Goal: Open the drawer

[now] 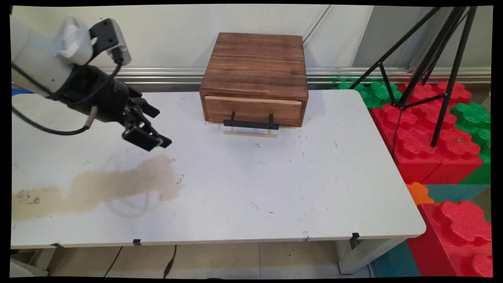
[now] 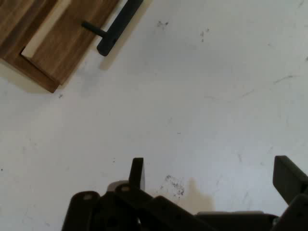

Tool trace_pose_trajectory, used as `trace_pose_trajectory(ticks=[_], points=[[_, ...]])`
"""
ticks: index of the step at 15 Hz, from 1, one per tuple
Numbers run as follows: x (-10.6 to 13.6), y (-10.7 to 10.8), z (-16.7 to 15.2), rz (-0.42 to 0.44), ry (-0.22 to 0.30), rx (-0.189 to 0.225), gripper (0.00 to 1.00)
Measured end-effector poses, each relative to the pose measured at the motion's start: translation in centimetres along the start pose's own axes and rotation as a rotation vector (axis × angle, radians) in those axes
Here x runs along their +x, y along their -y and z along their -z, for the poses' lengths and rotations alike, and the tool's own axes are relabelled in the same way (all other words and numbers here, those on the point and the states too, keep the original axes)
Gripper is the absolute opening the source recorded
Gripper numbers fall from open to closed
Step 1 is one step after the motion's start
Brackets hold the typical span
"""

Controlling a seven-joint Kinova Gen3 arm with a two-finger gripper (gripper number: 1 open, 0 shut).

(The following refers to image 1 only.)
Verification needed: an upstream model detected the dark wooden drawer cabinet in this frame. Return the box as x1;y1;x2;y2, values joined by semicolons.
199;33;309;128

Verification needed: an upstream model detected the black camera cable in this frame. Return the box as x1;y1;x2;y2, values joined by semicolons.
11;47;126;136

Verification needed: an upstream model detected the teal foam mat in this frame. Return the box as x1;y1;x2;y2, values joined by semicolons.
371;241;421;278

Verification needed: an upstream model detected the orange foam block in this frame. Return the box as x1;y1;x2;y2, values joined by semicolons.
406;182;436;206

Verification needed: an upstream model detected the wooden cabinet door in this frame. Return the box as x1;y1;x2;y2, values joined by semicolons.
204;96;303;130

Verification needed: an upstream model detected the teal foam block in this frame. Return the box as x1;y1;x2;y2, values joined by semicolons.
424;184;491;203

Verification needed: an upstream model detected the black tripod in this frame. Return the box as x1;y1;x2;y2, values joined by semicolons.
349;6;478;148

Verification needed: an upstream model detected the white table leg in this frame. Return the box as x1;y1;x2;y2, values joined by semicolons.
28;248;56;272
335;237;408;275

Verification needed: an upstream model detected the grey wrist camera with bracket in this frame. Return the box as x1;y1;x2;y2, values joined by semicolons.
89;18;132;66

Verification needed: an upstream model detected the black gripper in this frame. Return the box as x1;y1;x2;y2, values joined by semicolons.
50;64;173;152

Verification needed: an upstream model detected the large red foam block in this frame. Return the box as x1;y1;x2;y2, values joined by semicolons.
371;81;485;185

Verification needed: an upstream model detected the silver metal wall rail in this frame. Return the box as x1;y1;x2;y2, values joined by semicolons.
100;67;492;85

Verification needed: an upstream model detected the black floor cable with plug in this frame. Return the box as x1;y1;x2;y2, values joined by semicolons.
163;244;178;279

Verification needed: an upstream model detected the green foam block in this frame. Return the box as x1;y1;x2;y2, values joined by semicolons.
450;103;492;185
331;81;402;109

